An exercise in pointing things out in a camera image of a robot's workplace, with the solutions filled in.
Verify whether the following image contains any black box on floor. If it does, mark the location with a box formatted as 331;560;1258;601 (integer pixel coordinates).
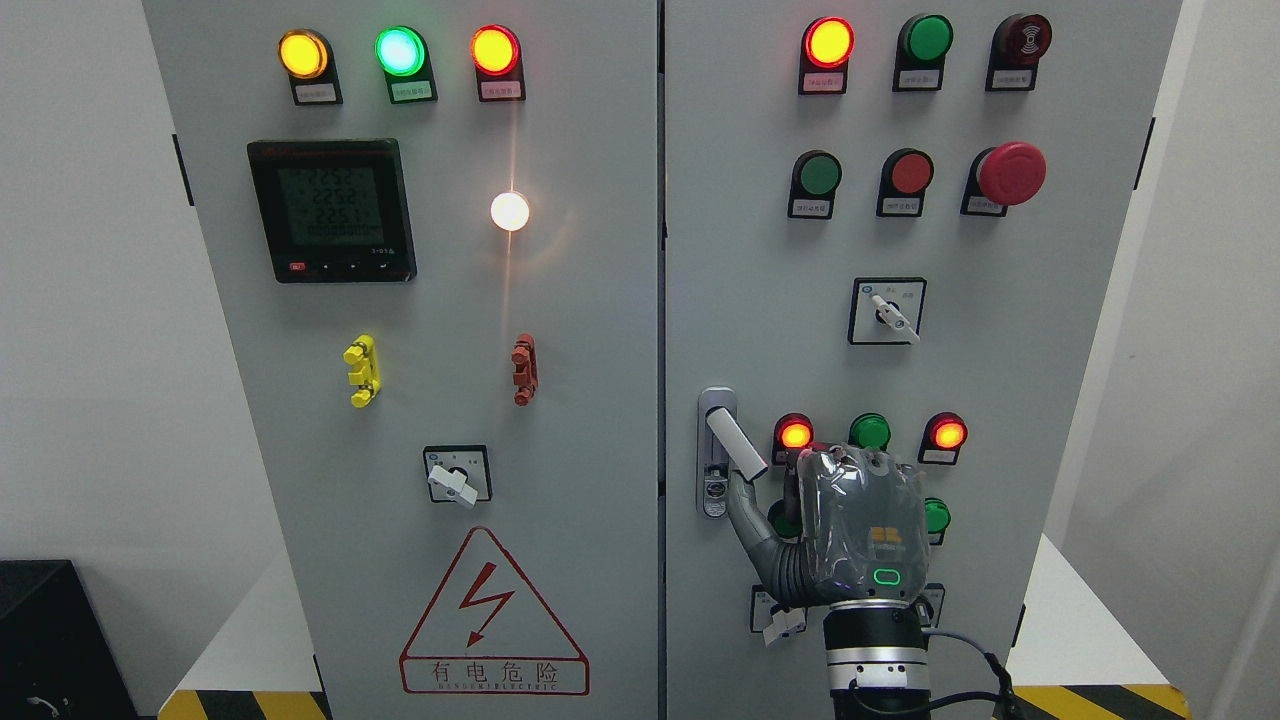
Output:
1;560;137;719

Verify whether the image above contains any red triangle warning sticker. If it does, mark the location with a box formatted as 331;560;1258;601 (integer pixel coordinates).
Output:
399;527;590;696

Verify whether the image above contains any red push button upper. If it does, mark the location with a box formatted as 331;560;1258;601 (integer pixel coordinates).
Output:
876;147;934;218

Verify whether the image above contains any green lit indicator light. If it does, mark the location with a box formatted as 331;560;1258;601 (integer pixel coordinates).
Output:
374;26;438;104

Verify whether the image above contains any black digital power meter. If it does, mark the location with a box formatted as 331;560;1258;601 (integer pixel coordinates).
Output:
246;138;416;284

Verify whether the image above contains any green push button lower right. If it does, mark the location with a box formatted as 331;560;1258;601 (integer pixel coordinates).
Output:
924;497;954;546

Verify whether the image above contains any grey left cabinet door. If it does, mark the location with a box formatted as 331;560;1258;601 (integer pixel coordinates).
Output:
143;1;662;719

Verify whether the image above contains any grey cabinet door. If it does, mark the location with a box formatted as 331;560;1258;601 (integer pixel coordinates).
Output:
664;1;1181;719
143;1;662;719

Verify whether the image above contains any green push button lower left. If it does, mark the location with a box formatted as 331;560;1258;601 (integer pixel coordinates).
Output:
767;498;803;541

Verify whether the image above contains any green push button upper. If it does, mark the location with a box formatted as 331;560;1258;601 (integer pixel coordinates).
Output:
787;149;842;220

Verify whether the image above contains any red emergency stop button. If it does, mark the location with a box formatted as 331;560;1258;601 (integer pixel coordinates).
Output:
960;141;1047;218

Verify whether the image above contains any green push button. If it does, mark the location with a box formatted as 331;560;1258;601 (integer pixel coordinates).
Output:
924;497;954;546
787;149;842;220
767;498;803;541

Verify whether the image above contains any white lit indicator light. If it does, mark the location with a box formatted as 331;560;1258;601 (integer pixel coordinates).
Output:
490;191;531;233

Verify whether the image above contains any dark red buzzer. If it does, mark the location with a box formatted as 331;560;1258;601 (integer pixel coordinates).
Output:
986;13;1053;92

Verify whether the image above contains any red lit light top right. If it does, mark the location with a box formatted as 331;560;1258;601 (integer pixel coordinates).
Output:
797;15;856;96

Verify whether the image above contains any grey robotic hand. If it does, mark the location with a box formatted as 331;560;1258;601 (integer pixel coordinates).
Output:
727;445;931;609

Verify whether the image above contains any black knob selector switch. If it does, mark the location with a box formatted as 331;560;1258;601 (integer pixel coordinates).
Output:
911;582;946;628

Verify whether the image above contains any green light middle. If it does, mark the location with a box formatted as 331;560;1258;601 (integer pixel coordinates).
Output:
847;413;892;451

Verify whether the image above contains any grey right cabinet door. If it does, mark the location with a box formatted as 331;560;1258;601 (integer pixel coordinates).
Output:
664;1;1181;719

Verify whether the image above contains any left door rotary switch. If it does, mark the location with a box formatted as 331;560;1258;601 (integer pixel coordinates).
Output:
422;445;492;509

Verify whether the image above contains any red lit light middle left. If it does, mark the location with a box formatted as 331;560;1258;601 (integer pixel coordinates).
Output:
771;413;813;465

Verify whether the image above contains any white platform with hazard stripes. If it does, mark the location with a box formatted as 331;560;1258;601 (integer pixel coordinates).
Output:
159;538;1190;719

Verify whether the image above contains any green light top right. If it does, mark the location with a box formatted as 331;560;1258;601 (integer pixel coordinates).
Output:
892;13;955;92

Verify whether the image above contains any yellow indicator light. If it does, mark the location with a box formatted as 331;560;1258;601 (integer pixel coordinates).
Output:
276;28;342;106

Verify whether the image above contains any red lit light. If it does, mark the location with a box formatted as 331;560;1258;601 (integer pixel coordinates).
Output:
916;413;968;466
797;15;856;96
771;413;813;465

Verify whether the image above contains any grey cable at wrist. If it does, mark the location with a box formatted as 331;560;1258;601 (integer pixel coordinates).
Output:
850;628;1021;720

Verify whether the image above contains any white handle selector switch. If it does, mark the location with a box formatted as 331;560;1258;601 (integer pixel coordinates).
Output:
847;277;927;345

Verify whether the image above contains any red-orange indicator light left door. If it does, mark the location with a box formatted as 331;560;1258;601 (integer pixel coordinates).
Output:
470;24;526;102

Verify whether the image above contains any bottom left rotary switch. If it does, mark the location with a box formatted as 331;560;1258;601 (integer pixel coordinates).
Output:
749;584;806;647

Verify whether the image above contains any yellow terminal connector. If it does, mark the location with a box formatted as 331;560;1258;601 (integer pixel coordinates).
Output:
343;334;381;409

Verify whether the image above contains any silver door handle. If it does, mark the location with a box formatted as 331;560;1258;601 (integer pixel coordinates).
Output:
698;386;769;519

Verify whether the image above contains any red terminal connector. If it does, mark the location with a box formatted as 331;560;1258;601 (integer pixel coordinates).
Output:
509;333;539;407

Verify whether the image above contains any red lit light middle right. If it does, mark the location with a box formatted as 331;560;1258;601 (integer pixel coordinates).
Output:
916;413;968;466

